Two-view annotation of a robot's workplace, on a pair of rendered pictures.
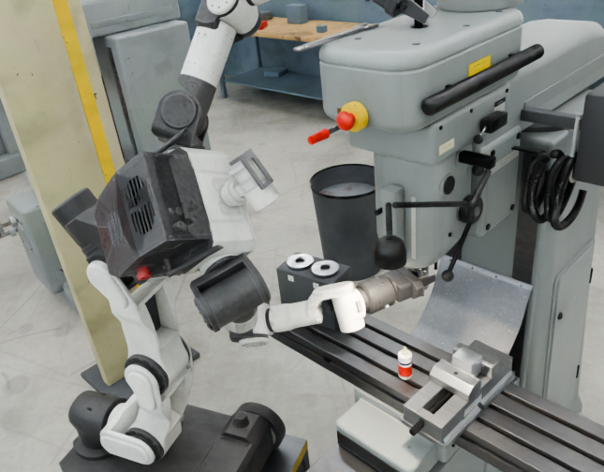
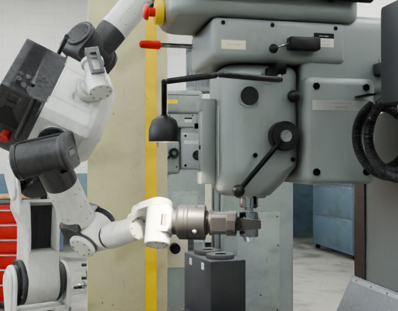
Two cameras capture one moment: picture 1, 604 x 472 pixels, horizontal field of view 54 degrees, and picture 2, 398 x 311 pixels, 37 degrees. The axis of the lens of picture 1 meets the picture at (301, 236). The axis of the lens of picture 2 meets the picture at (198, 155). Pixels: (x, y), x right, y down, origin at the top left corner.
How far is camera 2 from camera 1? 122 cm
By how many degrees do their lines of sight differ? 42
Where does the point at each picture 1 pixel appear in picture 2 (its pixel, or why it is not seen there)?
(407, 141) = (205, 42)
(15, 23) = (113, 76)
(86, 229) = not seen: hidden behind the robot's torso
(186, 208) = (36, 78)
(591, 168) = (389, 83)
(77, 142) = (131, 176)
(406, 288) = (218, 219)
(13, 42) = not seen: hidden behind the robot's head
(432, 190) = (230, 96)
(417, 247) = (220, 161)
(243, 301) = (41, 151)
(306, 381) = not seen: outside the picture
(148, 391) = (8, 291)
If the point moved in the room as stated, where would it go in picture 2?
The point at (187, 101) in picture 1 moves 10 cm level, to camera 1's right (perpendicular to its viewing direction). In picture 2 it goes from (85, 27) to (112, 23)
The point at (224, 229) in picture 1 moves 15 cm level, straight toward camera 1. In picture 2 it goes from (61, 106) to (26, 100)
